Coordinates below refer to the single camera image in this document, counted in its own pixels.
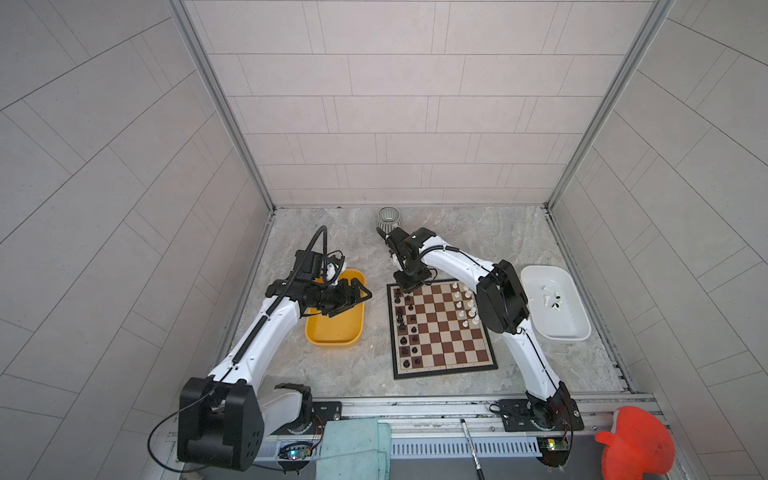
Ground yellow plastic tray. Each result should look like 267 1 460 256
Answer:
305 304 365 348

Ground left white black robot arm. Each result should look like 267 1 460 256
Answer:
173 226 372 474

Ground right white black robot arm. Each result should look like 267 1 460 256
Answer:
376 227 583 431

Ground white chess pieces on board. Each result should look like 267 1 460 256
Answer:
450 281 480 328

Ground black chess pieces on board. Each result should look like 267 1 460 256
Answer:
388 284 424 375

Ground brown white chessboard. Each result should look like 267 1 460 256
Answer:
387 279 498 380

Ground white ribbed ceramic cup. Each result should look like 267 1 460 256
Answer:
376 206 401 234

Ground white plastic tray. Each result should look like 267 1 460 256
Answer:
520 265 592 343

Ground green cloth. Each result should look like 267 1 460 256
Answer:
315 418 392 480

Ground black pen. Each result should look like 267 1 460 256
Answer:
460 418 485 480

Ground red plastic funnel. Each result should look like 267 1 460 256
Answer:
595 406 676 480

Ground aluminium rail frame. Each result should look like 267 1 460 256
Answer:
253 392 671 468

